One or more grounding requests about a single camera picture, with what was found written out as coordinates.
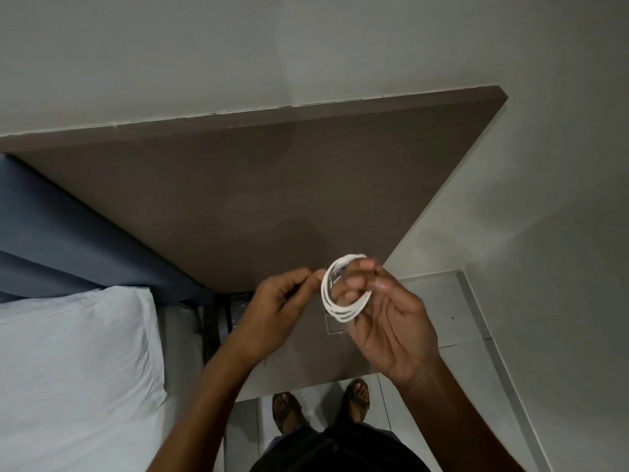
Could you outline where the person's right forearm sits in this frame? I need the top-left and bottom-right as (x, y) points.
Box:
(392, 357), (527, 472)

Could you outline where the person's left forearm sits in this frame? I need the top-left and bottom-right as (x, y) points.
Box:
(153, 344), (267, 472)

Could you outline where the black desk telephone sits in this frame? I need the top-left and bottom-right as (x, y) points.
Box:
(215, 291), (257, 341)

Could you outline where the blue padded headboard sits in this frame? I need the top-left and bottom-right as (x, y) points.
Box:
(0, 153), (218, 306)

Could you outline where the person's right hand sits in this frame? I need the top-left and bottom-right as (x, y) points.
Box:
(337, 257), (441, 389)

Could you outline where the person's left hand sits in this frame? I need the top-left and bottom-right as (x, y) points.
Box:
(223, 267), (328, 361)

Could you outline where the clear plastic organizer box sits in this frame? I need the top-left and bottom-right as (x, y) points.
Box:
(324, 309), (354, 336)

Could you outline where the white bed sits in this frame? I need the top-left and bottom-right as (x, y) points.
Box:
(0, 302), (228, 472)

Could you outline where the white pillow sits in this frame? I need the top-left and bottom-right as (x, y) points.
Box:
(0, 285), (169, 441)

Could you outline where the person's black shirt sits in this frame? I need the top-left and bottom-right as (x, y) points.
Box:
(249, 420), (432, 472)

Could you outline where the brown wooden wall panel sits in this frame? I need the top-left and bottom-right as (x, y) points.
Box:
(0, 85), (509, 296)

